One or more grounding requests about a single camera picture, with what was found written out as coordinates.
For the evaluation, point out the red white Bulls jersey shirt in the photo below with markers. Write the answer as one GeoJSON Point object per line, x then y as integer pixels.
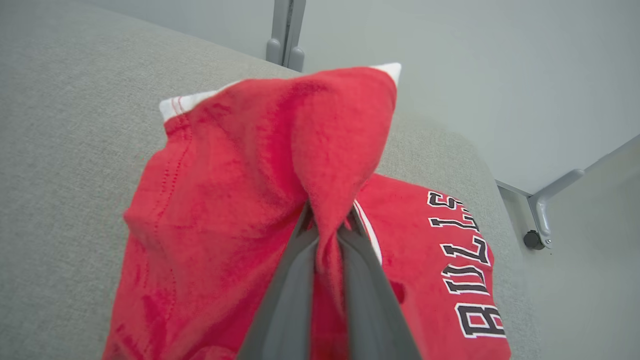
{"type": "Point", "coordinates": [425, 260]}

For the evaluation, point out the grey metal partition post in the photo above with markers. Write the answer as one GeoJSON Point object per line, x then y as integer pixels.
{"type": "Point", "coordinates": [286, 30]}

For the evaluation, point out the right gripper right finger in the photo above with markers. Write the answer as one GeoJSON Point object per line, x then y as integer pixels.
{"type": "Point", "coordinates": [370, 310]}

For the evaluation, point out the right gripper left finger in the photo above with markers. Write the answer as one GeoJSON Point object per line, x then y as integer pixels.
{"type": "Point", "coordinates": [287, 310]}

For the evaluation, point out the red shorts with white stripe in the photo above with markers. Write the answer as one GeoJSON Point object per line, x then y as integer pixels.
{"type": "Point", "coordinates": [225, 200]}

